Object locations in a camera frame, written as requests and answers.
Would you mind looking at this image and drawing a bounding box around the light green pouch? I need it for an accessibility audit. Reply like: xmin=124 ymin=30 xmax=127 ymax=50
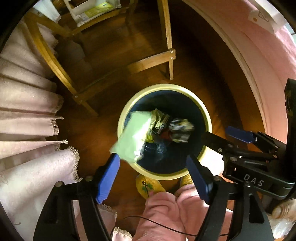
xmin=110 ymin=111 xmax=152 ymax=163

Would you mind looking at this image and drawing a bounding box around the black white wrapper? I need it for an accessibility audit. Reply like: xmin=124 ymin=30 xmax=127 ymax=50
xmin=169 ymin=118 xmax=195 ymax=143

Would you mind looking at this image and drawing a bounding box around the yellow paper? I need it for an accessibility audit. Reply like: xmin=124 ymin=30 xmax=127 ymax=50
xmin=146 ymin=108 xmax=170 ymax=143

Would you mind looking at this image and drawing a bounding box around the blue trash bin yellow rim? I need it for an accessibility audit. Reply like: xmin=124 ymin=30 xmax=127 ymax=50
xmin=117 ymin=84 xmax=212 ymax=180

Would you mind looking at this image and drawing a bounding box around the person's right hand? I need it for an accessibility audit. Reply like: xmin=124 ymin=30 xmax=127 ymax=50
xmin=271 ymin=198 xmax=296 ymax=221

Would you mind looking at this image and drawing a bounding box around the right yellow slipper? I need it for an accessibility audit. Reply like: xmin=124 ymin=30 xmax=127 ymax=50
xmin=180 ymin=174 xmax=193 ymax=188

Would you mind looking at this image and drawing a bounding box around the right pink trouser leg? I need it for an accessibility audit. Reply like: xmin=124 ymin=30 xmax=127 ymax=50
xmin=174 ymin=184 xmax=234 ymax=241

